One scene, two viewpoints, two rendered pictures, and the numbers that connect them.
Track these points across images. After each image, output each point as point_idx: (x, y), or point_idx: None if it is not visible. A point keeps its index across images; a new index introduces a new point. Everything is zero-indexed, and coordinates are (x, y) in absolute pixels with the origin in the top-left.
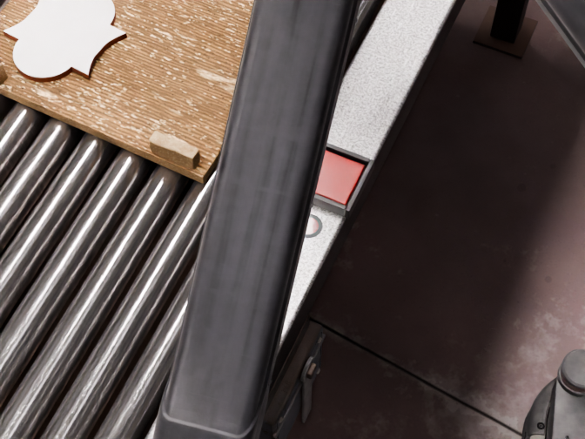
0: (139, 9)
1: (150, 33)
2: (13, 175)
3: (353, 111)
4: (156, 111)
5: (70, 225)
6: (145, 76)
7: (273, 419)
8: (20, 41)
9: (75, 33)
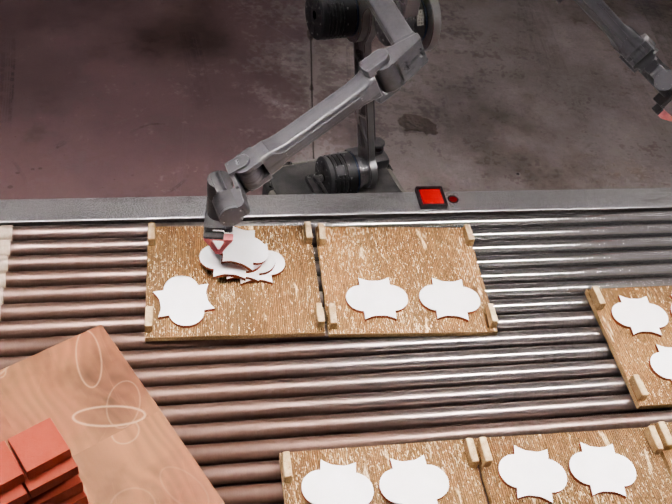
0: (413, 283)
1: (422, 273)
2: (516, 289)
3: (396, 204)
4: (454, 253)
5: None
6: (442, 264)
7: None
8: (468, 310)
9: (447, 293)
